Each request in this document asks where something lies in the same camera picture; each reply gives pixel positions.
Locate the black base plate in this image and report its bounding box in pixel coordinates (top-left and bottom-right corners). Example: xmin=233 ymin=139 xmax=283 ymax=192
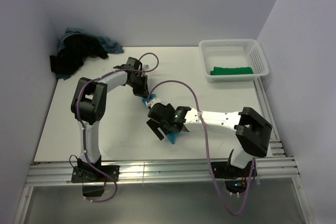
xmin=211 ymin=161 xmax=252 ymax=179
xmin=71 ymin=165 xmax=120 ymax=183

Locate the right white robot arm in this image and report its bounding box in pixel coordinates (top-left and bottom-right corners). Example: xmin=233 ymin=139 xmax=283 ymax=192
xmin=145 ymin=101 xmax=272 ymax=179

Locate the white plastic basket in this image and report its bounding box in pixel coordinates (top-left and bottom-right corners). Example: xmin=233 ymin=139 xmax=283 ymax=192
xmin=198 ymin=39 xmax=269 ymax=83

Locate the aluminium rail frame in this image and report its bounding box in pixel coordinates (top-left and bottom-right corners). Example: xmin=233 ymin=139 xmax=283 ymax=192
xmin=26 ymin=77 xmax=300 ymax=185

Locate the black t-shirt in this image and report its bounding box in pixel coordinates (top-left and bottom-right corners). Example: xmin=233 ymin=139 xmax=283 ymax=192
xmin=49 ymin=34 xmax=108 ymax=80

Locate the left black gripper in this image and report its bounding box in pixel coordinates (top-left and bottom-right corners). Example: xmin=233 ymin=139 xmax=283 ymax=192
xmin=127 ymin=75 xmax=150 ymax=100

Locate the teal t-shirt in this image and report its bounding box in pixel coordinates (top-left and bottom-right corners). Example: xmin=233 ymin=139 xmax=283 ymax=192
xmin=142 ymin=94 xmax=179 ymax=144

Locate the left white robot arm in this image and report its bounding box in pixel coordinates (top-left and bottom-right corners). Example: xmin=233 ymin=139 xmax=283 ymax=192
xmin=70 ymin=57 xmax=149 ymax=182

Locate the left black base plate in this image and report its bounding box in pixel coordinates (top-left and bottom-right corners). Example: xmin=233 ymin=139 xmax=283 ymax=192
xmin=71 ymin=165 xmax=120 ymax=183

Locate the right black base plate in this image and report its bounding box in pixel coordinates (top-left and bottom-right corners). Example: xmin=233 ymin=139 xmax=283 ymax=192
xmin=211 ymin=161 xmax=252 ymax=179

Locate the rolled green t-shirt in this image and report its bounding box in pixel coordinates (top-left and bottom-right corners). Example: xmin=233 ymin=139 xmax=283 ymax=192
xmin=210 ymin=67 xmax=253 ymax=76

